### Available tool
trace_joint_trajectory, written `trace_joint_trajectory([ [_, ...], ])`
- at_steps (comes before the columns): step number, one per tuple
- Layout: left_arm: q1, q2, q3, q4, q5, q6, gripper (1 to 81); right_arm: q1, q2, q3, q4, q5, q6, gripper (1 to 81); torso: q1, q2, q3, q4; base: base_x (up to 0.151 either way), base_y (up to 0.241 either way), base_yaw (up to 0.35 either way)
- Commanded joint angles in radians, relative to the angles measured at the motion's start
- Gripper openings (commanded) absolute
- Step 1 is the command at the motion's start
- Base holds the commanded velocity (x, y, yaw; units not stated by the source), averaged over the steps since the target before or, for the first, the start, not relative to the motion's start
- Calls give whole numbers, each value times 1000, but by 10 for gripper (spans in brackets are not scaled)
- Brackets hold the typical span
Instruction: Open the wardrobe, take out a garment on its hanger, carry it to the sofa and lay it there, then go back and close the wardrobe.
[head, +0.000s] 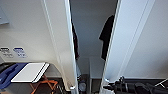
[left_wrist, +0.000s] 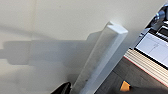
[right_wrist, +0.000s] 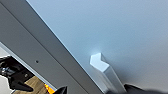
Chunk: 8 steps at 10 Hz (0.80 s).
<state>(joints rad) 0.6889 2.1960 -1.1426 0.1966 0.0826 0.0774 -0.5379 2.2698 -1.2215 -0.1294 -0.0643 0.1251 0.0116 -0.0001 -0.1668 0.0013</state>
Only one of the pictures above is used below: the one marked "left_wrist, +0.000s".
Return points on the pale wooden slat board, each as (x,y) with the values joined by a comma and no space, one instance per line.
(146,68)

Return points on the white flat panel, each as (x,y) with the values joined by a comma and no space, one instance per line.
(153,48)

